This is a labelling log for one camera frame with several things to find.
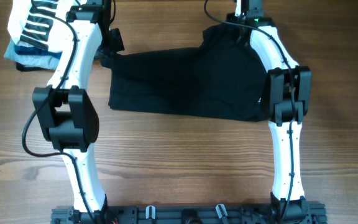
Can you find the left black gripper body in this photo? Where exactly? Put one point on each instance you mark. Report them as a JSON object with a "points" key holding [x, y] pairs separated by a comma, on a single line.
{"points": [[114, 43]]}

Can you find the black t-shirt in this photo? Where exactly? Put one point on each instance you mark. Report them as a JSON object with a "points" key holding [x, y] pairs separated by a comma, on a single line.
{"points": [[222, 78]]}

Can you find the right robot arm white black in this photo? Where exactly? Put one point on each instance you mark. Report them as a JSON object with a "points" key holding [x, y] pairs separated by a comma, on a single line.
{"points": [[285, 101]]}

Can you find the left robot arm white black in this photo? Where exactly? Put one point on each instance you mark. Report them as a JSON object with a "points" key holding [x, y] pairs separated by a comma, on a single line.
{"points": [[66, 114]]}

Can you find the light grey folded garment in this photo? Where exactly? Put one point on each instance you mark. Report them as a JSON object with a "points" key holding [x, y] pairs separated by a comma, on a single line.
{"points": [[29, 64]]}

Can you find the white striped folded garment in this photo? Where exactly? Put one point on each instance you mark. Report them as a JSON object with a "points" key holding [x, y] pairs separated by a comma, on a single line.
{"points": [[39, 23]]}

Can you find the dark blue folded garment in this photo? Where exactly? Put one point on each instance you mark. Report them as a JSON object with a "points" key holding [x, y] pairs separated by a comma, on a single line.
{"points": [[34, 52]]}

